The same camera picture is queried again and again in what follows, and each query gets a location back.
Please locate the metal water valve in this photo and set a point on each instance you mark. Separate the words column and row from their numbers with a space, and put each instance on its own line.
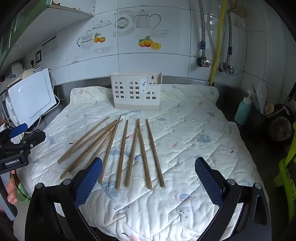
column 227, row 69

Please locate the yellow gas pipe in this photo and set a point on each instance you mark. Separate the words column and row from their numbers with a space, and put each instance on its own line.
column 217, row 53

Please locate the black cooking pot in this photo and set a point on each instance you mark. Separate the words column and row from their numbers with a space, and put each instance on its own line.
column 281, row 129

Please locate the red knob water valve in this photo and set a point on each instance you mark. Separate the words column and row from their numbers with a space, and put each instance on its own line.
column 204, row 62

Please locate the white rice paddle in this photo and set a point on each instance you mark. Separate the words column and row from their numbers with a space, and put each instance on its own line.
column 261, row 95

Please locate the white rounded appliance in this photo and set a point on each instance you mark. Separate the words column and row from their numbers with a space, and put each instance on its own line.
column 17, row 69

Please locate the white quilted mat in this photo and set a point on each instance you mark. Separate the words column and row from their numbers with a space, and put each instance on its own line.
column 185, row 143

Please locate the wooden spoon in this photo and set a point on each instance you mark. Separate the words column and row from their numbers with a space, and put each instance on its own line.
column 269, row 109

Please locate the white wall label sticker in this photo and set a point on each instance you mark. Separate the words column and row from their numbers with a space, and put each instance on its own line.
column 49, row 45

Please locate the row of brown chopsticks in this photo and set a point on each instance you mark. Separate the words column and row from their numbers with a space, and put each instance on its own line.
column 122, row 157

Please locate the black utensil cup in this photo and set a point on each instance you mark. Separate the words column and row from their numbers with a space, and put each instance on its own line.
column 257, row 122

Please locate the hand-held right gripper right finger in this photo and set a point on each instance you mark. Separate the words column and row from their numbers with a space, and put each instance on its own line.
column 208, row 183

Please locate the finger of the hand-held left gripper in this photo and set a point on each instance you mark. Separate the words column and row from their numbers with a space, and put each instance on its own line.
column 35, row 138
column 18, row 130

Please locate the teal soap bottle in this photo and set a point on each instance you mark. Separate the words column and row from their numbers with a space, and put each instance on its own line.
column 242, row 111

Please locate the black wall socket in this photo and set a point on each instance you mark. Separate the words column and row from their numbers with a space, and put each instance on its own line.
column 38, row 56

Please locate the white utensil holder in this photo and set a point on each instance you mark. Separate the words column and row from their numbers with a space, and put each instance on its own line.
column 136, row 102

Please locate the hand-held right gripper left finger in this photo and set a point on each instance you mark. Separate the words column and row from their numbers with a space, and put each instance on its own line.
column 89, row 183

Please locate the person's left hand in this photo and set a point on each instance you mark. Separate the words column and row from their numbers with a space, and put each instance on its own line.
column 11, row 194

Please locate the green wall cabinet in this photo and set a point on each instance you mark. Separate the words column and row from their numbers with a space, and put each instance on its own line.
column 20, row 25

